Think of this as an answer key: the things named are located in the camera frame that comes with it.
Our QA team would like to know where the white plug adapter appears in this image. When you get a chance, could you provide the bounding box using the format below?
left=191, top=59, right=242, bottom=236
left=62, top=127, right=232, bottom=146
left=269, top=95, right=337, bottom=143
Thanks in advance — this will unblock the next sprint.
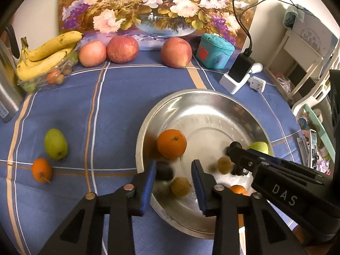
left=250, top=76, right=266, bottom=93

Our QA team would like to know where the orange with stem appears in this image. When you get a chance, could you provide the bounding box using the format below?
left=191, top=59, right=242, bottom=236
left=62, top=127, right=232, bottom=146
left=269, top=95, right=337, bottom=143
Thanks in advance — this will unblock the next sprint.
left=31, top=158, right=53, bottom=184

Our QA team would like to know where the red apple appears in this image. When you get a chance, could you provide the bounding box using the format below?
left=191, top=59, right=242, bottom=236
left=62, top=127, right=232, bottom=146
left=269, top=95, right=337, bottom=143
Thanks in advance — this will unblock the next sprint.
left=161, top=37, right=192, bottom=68
left=79, top=40, right=107, bottom=67
left=107, top=36, right=140, bottom=64

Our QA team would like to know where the white plastic rack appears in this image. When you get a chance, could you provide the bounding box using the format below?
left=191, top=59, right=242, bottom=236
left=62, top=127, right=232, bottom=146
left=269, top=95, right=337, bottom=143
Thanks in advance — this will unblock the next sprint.
left=291, top=56, right=340, bottom=117

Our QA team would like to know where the white wooden shelf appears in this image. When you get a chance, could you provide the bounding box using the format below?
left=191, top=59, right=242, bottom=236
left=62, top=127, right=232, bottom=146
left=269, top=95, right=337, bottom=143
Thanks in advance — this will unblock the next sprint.
left=266, top=29, right=325, bottom=99

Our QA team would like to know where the white charging dock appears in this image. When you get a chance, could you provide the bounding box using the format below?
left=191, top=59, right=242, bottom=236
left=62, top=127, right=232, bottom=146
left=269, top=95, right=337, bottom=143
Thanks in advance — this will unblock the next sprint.
left=219, top=70, right=251, bottom=95

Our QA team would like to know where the stainless steel thermos jug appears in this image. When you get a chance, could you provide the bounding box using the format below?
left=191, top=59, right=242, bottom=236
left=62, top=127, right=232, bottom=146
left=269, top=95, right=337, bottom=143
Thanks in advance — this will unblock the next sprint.
left=0, top=24, right=27, bottom=124

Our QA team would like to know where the black cable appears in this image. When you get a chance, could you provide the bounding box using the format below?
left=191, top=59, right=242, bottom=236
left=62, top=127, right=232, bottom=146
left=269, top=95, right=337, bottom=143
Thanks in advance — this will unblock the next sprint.
left=232, top=0, right=306, bottom=57

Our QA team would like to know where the flower painting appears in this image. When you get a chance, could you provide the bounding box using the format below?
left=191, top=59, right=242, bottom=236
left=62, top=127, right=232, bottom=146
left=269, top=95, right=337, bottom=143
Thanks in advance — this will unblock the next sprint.
left=58, top=0, right=263, bottom=51

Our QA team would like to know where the yellow banana bunch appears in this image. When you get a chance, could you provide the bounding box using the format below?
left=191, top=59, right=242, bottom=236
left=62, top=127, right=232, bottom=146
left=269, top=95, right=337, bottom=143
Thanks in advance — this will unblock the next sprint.
left=16, top=31, right=85, bottom=82

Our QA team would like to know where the teal tin box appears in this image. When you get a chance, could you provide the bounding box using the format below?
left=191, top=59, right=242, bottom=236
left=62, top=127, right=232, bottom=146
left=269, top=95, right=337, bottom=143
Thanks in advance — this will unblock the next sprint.
left=197, top=33, right=235, bottom=69

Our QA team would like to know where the small brown fruit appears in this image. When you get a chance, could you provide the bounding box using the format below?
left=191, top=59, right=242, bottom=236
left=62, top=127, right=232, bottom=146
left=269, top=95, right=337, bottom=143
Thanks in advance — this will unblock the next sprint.
left=217, top=156, right=235, bottom=174
left=170, top=177, right=192, bottom=197

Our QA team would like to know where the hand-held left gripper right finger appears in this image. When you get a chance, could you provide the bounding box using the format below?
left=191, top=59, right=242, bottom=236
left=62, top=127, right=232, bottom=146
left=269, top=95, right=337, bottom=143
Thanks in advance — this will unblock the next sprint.
left=191, top=160, right=309, bottom=255

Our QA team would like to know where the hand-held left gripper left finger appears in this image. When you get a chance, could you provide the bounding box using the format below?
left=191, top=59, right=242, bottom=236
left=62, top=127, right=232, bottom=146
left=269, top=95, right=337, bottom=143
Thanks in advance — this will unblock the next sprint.
left=38, top=160, right=157, bottom=255

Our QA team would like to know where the silver packet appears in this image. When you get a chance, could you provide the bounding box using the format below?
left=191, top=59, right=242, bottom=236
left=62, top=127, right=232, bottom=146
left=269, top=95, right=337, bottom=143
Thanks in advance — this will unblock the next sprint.
left=296, top=129, right=318, bottom=169

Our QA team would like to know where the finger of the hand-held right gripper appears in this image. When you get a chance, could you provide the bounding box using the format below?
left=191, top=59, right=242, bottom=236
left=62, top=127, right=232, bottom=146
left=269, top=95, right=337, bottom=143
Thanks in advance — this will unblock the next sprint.
left=228, top=141, right=267, bottom=177
left=248, top=149, right=325, bottom=186

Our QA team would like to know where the small orange fruit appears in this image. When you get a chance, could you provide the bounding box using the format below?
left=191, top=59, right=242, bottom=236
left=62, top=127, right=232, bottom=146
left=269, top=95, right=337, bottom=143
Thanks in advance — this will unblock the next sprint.
left=46, top=69, right=61, bottom=84

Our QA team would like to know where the clear plastic tray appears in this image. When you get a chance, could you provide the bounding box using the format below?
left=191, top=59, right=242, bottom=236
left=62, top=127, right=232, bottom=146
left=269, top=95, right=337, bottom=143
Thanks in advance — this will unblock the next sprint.
left=17, top=45, right=81, bottom=94

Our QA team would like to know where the stainless steel basin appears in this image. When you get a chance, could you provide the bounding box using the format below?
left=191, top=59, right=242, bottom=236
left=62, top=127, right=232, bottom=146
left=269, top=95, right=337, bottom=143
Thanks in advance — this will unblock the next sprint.
left=135, top=89, right=274, bottom=239

